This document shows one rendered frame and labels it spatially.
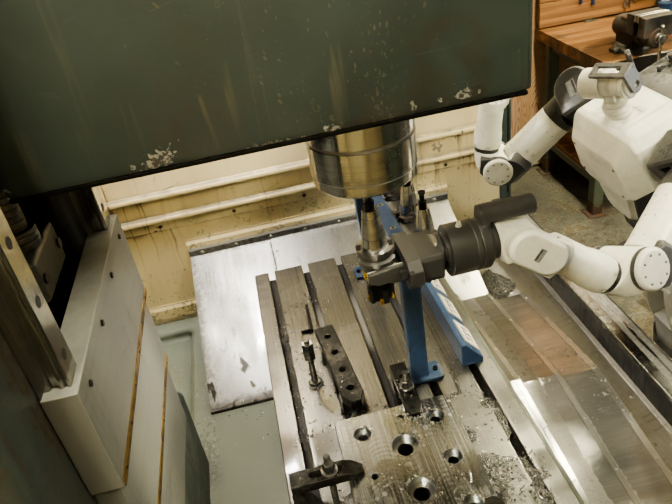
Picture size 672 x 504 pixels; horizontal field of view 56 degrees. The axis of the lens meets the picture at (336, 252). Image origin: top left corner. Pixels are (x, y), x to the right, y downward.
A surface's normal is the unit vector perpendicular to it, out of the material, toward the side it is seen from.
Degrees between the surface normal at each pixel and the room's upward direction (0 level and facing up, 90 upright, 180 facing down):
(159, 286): 90
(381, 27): 90
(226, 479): 0
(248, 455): 0
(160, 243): 90
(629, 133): 24
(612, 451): 8
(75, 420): 90
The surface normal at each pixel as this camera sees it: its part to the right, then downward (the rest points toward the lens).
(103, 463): 0.19, 0.50
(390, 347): -0.14, -0.83
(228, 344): -0.06, -0.58
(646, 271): 0.38, 0.03
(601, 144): -0.96, -0.10
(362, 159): -0.03, 0.54
